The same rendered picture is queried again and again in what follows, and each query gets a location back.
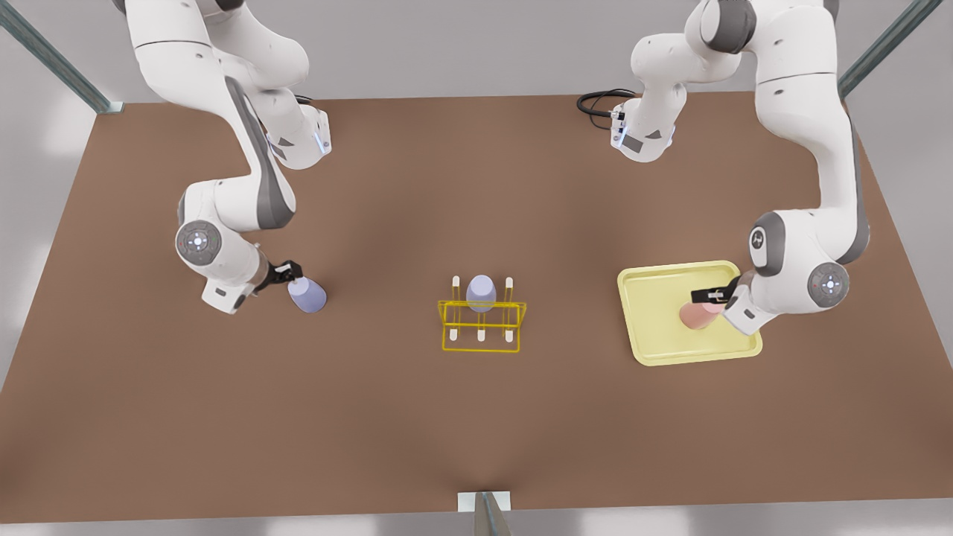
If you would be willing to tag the silver frame post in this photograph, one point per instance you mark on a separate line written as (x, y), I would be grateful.
(488, 514)
(882, 45)
(52, 59)

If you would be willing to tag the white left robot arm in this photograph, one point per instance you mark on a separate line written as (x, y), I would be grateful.
(811, 134)

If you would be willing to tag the pale yellow tray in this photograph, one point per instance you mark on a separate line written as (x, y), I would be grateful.
(663, 327)

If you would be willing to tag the lavender cup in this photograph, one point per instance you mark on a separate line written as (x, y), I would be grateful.
(481, 292)
(308, 295)

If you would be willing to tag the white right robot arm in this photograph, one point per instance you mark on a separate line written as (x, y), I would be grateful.
(253, 171)

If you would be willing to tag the pink cup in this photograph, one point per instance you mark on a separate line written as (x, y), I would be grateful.
(698, 316)

